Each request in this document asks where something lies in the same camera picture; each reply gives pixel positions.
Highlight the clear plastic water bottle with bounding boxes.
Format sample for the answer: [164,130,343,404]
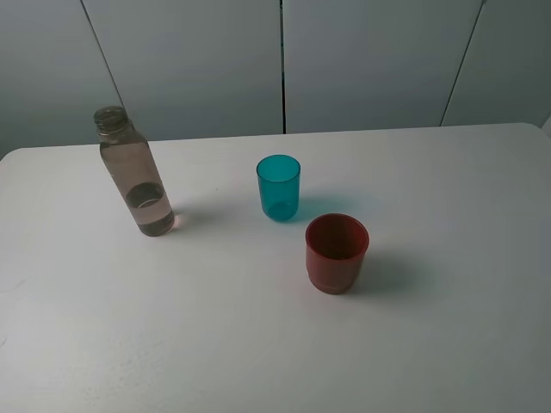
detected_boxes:
[94,106,175,237]

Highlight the red plastic cup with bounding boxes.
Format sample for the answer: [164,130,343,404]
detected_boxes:
[305,213,369,295]

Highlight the teal translucent plastic cup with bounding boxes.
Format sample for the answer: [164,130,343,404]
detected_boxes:
[256,154,301,222]

